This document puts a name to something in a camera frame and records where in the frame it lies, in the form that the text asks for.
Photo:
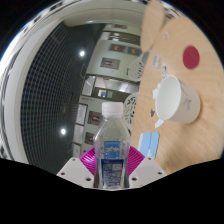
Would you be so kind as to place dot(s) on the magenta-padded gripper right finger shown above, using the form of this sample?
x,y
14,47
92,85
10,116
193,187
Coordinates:
x,y
146,170

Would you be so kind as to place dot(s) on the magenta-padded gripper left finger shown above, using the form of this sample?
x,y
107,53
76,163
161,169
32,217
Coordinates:
x,y
75,171

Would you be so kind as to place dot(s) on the clear plastic water bottle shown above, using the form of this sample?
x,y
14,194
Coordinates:
x,y
111,146

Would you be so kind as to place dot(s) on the dark star-shaped paper cutout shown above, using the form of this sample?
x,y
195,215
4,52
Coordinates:
x,y
153,113

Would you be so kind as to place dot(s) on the white ceramic mug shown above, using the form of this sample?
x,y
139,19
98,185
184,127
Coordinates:
x,y
181,103

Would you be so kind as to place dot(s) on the dark green door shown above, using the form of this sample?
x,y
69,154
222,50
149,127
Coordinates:
x,y
116,91

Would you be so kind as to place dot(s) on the round ceiling lights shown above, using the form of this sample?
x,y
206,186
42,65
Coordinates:
x,y
82,53

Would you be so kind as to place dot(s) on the flat round red coaster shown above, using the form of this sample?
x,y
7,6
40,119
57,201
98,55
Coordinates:
x,y
191,57

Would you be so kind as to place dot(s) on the row of framed wall portraits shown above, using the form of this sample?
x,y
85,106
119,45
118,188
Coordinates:
x,y
109,63

